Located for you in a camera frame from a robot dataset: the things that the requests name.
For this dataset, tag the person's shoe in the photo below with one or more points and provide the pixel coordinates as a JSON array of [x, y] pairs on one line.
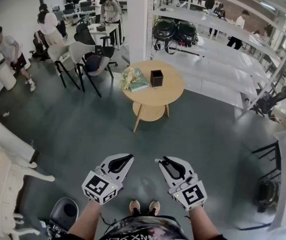
[[154, 206], [134, 206]]

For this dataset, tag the black metal chair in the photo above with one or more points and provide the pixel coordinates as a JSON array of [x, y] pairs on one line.
[[270, 159]]

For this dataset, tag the person's left shoe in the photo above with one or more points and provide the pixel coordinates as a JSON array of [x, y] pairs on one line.
[[134, 206]]

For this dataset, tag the teal book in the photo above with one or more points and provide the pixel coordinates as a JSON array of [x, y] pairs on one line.
[[139, 82]]

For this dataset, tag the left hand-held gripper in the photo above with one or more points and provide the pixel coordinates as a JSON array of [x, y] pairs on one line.
[[96, 186]]

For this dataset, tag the navy cap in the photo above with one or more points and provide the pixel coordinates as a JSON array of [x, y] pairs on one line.
[[93, 62]]

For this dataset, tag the grey round stool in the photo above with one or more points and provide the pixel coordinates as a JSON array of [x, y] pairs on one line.
[[64, 210]]

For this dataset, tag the person's left forearm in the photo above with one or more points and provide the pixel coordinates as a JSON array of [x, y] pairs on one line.
[[85, 221]]

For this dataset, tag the black backpack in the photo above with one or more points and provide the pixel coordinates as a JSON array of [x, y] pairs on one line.
[[266, 195]]

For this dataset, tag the round wooden side table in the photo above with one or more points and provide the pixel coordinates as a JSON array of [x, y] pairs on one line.
[[155, 101]]

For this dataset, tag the pale artificial flower bouquet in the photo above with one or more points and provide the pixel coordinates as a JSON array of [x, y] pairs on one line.
[[128, 79]]

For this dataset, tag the black tissue box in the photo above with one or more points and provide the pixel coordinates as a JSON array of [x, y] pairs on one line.
[[100, 28]]

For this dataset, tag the white metal shelving rack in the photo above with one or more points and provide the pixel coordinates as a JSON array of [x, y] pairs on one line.
[[233, 59]]

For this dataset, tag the white cylindrical bin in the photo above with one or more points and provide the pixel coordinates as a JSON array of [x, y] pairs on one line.
[[5, 75]]

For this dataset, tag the person's black printed shirt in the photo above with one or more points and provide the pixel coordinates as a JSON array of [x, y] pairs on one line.
[[145, 230]]

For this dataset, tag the person's right shoe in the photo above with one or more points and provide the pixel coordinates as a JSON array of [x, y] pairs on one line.
[[154, 206]]

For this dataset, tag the black square cup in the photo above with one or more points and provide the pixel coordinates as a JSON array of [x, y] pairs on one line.
[[156, 78]]

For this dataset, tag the office desks with monitors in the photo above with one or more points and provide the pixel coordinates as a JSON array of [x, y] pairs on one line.
[[75, 2]]

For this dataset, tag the person's right forearm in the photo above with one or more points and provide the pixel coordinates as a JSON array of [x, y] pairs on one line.
[[203, 224]]

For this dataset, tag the white desk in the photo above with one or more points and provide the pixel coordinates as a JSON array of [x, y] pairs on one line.
[[105, 29]]

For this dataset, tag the beige chair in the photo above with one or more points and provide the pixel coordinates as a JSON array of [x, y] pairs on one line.
[[79, 51], [58, 52]]

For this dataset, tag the black helmet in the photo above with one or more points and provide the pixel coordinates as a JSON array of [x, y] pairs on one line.
[[186, 32], [164, 28]]

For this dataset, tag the black office chair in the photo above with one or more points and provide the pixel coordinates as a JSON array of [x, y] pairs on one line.
[[83, 35], [270, 101]]

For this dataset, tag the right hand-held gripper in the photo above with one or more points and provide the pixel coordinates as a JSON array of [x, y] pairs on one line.
[[191, 196]]

